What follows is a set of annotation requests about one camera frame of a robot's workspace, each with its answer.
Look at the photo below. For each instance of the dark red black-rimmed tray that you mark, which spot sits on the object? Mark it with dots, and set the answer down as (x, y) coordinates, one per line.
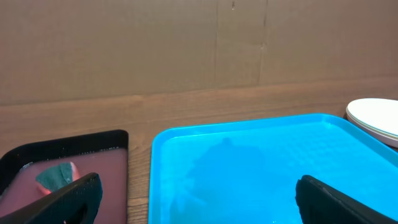
(104, 153)

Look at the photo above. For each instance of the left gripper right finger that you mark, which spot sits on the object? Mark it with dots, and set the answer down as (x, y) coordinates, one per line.
(320, 203)

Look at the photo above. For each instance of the teal plastic serving tray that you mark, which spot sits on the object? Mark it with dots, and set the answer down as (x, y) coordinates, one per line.
(246, 171)

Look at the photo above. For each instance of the white plate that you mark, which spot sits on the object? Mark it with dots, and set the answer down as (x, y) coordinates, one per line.
(390, 141)

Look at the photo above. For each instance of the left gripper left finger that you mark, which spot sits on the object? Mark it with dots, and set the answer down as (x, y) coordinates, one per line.
(77, 202)

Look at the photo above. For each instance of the light blue plate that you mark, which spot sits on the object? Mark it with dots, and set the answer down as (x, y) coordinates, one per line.
(377, 113)

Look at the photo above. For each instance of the green and red sponge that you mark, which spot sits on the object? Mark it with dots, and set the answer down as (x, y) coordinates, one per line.
(56, 177)

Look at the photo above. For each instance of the yellow-green plate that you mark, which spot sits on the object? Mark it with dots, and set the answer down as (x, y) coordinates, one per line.
(373, 129)

